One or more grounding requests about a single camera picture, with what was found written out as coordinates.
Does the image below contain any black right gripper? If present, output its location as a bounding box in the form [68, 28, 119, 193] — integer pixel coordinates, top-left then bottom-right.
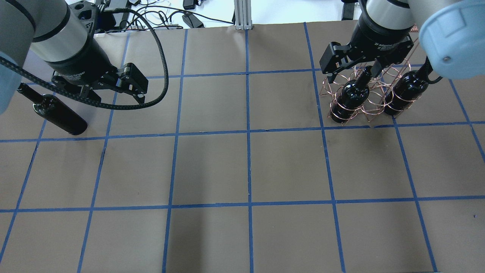
[320, 15, 412, 79]

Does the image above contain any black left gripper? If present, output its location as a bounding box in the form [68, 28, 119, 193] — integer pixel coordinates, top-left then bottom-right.
[50, 38, 149, 108]

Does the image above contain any dark wine bottle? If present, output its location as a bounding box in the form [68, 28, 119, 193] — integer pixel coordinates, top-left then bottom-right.
[17, 82, 87, 135]
[330, 66, 372, 124]

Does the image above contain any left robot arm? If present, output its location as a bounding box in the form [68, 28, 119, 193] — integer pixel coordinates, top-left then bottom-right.
[1, 0, 149, 113]

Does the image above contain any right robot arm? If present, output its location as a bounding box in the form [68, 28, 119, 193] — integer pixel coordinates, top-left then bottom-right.
[320, 0, 485, 83]

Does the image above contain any dark wine bottle in basket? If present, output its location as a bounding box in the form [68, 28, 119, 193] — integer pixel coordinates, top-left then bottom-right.
[330, 66, 372, 124]

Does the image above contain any black power adapter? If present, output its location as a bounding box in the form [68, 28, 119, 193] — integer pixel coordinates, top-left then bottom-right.
[182, 13, 205, 29]

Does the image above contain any copper wire wine basket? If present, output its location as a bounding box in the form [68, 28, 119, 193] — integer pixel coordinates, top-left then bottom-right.
[319, 36, 427, 122]

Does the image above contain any black braided left cable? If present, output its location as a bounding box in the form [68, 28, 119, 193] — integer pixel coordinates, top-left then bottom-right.
[0, 8, 169, 110]

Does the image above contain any aluminium frame post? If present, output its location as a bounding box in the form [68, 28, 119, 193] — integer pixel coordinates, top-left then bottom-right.
[234, 0, 253, 30]

